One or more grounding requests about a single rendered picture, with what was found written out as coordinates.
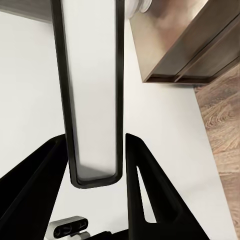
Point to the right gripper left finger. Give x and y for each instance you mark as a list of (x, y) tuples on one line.
[(29, 191)]

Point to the table lamp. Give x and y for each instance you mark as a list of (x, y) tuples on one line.
[(40, 10)]

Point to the nightstand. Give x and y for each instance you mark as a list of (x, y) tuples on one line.
[(187, 41)]

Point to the hardback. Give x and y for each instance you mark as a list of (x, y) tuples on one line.
[(89, 41)]

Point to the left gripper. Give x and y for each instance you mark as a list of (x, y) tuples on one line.
[(120, 235)]

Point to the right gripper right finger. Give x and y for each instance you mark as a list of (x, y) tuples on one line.
[(174, 220)]

